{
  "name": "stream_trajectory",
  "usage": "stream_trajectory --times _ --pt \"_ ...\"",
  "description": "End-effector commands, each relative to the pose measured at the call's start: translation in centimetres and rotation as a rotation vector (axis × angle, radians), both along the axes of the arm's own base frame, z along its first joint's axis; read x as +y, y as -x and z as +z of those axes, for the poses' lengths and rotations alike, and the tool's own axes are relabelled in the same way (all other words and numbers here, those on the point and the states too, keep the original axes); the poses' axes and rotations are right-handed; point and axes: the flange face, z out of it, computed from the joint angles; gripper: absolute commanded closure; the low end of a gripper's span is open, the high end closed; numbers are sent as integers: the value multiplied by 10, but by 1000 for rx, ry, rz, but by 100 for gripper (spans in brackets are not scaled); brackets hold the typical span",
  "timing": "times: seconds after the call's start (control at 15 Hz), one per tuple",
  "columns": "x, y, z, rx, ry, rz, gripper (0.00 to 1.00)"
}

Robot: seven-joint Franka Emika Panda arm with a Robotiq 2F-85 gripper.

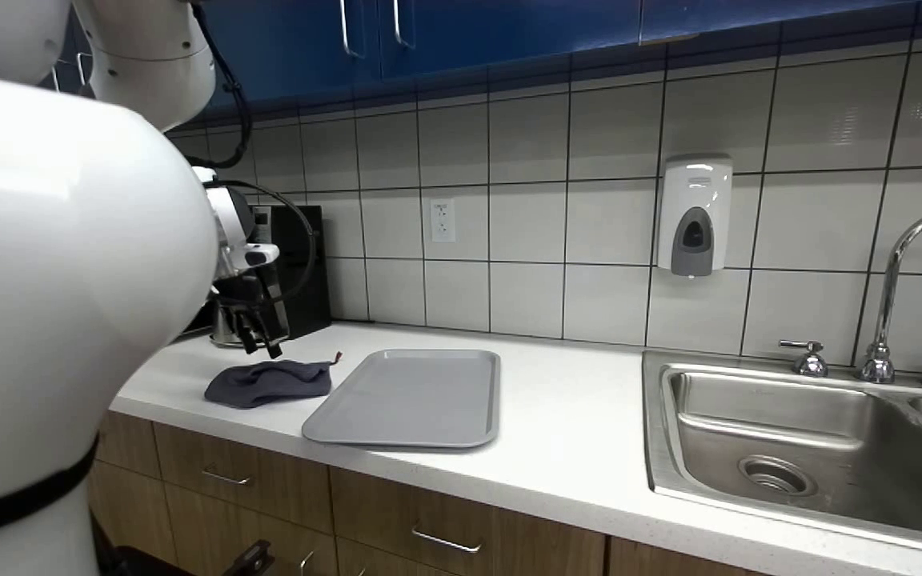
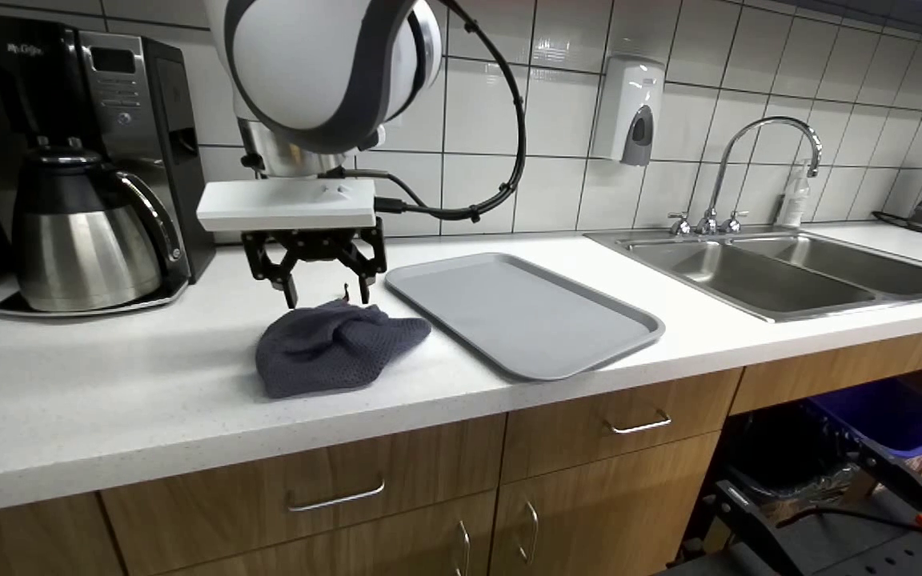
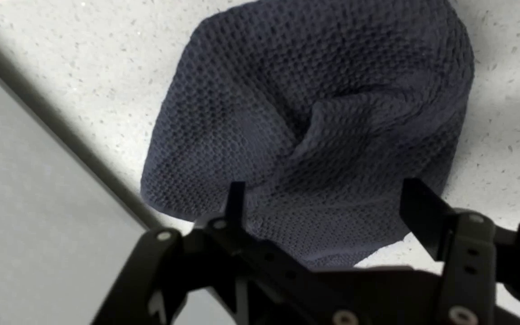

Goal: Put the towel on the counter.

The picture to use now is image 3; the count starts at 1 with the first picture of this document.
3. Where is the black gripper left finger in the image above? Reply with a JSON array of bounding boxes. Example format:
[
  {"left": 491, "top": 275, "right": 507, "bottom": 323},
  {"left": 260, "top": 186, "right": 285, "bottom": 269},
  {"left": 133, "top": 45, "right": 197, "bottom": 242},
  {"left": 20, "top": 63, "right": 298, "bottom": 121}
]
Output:
[{"left": 90, "top": 181, "right": 357, "bottom": 325}]

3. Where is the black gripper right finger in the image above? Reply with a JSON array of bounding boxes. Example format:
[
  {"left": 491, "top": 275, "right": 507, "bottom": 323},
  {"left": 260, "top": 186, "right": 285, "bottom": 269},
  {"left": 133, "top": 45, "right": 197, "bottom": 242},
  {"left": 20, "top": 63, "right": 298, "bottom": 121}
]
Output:
[{"left": 397, "top": 177, "right": 520, "bottom": 325}]

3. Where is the dark blue waffle towel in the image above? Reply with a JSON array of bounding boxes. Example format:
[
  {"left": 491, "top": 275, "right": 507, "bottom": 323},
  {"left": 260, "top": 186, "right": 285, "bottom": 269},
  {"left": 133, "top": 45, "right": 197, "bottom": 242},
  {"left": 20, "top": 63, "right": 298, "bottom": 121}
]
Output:
[{"left": 139, "top": 0, "right": 477, "bottom": 273}]

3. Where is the grey plastic tray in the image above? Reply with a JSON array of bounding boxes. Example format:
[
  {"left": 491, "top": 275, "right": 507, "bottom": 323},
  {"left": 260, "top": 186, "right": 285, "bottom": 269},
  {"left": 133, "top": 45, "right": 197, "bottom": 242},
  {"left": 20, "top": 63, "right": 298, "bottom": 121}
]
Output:
[{"left": 0, "top": 24, "right": 171, "bottom": 325}]

